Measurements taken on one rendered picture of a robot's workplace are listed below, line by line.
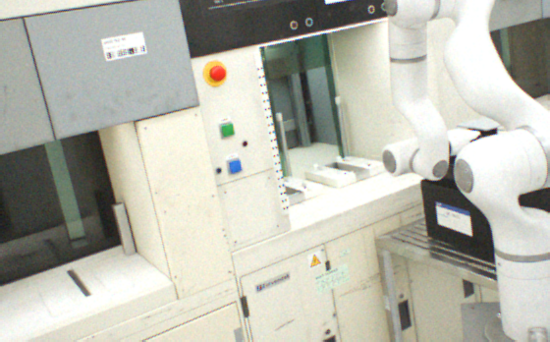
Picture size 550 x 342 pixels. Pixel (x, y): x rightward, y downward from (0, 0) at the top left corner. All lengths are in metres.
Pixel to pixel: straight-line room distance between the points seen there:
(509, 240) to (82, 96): 0.97
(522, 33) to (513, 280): 1.92
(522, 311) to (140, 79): 0.98
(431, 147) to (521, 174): 0.38
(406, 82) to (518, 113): 0.35
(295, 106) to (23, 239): 1.31
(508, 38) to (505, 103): 1.74
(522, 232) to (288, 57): 1.30
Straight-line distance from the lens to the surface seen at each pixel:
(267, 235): 1.74
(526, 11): 2.34
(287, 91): 2.75
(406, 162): 1.58
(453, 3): 1.35
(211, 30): 1.61
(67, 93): 1.49
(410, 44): 1.49
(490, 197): 1.17
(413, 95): 1.53
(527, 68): 3.09
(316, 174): 2.18
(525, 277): 1.27
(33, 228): 1.98
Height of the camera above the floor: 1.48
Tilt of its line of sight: 13 degrees down
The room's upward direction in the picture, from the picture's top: 10 degrees counter-clockwise
